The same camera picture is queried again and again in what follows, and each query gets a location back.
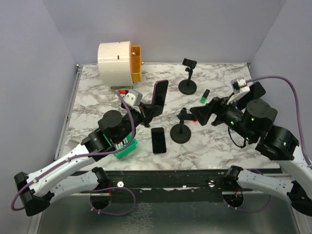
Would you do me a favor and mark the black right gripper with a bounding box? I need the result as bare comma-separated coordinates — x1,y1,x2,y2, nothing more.
189,91,254,141

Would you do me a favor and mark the purple-edged black phone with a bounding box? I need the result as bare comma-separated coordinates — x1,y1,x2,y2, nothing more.
152,80,169,108

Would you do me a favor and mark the black round-base front stand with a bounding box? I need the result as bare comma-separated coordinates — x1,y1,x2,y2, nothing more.
170,107,196,144

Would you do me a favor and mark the black phone with silver edge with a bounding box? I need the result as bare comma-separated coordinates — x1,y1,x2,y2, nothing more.
151,127,166,154

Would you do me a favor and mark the tall black phone stand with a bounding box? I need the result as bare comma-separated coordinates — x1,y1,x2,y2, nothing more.
178,58,197,95

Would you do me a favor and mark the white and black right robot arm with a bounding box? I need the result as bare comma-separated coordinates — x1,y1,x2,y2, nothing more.
190,97,312,216

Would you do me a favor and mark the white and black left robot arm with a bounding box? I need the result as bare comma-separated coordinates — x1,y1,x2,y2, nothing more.
11,102,163,216

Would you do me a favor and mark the green and black marker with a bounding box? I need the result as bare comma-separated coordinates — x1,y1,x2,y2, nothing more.
200,89,210,103

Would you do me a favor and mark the green plastic bin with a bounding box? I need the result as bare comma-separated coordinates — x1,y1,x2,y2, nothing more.
114,134,137,158

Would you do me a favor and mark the white cylindrical drum device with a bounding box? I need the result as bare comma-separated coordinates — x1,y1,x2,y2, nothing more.
97,41,133,87

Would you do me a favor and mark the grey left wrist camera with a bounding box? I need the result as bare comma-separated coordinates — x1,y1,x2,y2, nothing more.
118,89,143,108

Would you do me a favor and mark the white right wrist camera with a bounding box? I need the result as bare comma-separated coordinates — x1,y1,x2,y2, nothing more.
227,78,250,105

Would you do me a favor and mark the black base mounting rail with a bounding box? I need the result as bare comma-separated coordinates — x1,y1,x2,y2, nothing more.
79,169,253,204

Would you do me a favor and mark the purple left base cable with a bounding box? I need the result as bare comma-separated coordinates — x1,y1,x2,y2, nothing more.
85,186,137,216

